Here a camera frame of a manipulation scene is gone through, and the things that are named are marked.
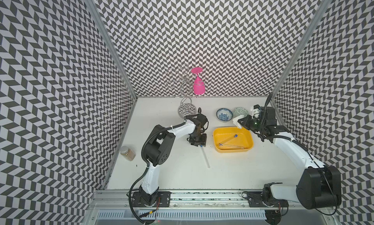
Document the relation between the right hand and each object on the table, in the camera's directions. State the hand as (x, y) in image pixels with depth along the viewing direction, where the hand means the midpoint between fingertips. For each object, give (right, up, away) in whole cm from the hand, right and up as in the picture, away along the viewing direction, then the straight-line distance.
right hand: (237, 122), depth 84 cm
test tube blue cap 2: (+2, -10, +12) cm, 16 cm away
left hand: (-20, -16, +7) cm, 27 cm away
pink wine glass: (-22, +24, +15) cm, 36 cm away
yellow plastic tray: (-2, -12, +8) cm, 14 cm away
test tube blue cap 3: (-18, -21, +4) cm, 29 cm away
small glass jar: (-62, -16, -6) cm, 64 cm away
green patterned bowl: (+8, +6, +22) cm, 24 cm away
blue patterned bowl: (-3, +4, +21) cm, 22 cm away
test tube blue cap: (0, -17, +13) cm, 22 cm away
